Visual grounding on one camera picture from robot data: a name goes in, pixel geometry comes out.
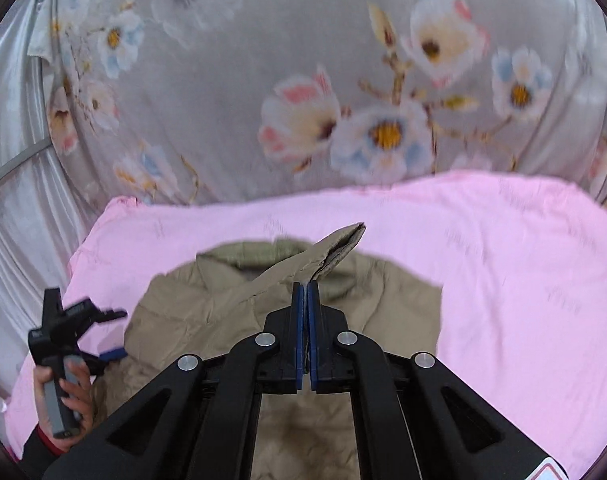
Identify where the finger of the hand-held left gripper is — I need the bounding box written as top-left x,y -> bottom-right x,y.
76,347 -> 130,377
71,299 -> 129,333

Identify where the pink blanket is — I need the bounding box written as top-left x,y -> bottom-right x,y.
4,170 -> 607,480

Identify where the white satin cloth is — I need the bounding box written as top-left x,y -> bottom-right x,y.
0,0 -> 107,416

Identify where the khaki padded jacket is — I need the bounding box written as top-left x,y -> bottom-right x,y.
91,221 -> 444,480

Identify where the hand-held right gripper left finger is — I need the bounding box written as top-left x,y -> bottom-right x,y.
42,281 -> 304,480

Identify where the grey floral bedsheet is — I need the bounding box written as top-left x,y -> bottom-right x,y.
42,0 -> 607,211

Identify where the person's left hand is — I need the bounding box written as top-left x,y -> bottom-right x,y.
32,355 -> 97,442

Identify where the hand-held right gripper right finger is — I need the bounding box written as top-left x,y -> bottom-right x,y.
307,281 -> 570,480

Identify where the person's left forearm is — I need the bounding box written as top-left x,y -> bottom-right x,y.
20,424 -> 87,480

